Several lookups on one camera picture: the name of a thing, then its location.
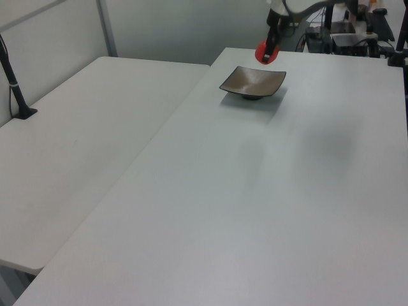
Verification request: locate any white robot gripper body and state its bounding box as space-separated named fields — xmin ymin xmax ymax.
xmin=266 ymin=0 xmax=289 ymax=17

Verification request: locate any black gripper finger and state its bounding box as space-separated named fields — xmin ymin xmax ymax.
xmin=276 ymin=17 xmax=285 ymax=48
xmin=261 ymin=8 xmax=281 ymax=64

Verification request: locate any red apple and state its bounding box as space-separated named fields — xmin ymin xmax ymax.
xmin=254 ymin=39 xmax=282 ymax=66

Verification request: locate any square brown ceramic plate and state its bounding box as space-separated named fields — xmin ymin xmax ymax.
xmin=219 ymin=66 xmax=287 ymax=101

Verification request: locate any dark green equipment box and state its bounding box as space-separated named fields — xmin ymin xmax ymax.
xmin=305 ymin=26 xmax=333 ymax=54

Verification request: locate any black vertical pole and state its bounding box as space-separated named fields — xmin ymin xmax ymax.
xmin=324 ymin=1 xmax=335 ymax=30

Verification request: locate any black flat panel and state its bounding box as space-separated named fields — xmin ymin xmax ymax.
xmin=330 ymin=21 xmax=356 ymax=34

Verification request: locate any black electronics box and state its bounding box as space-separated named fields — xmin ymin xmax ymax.
xmin=331 ymin=33 xmax=370 ymax=57

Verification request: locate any black sloped board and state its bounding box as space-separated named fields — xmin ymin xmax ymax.
xmin=365 ymin=10 xmax=397 ymax=42

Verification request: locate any black clamped stand pole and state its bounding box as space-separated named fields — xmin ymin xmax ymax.
xmin=386 ymin=0 xmax=408 ymax=68

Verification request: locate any black cable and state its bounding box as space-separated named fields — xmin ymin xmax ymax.
xmin=295 ymin=22 xmax=307 ymax=52

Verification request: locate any grey partition frame post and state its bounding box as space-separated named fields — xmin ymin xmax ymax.
xmin=96 ymin=0 xmax=118 ymax=58

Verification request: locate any black camera stand with base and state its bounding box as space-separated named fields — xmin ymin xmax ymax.
xmin=0 ymin=33 xmax=38 ymax=120

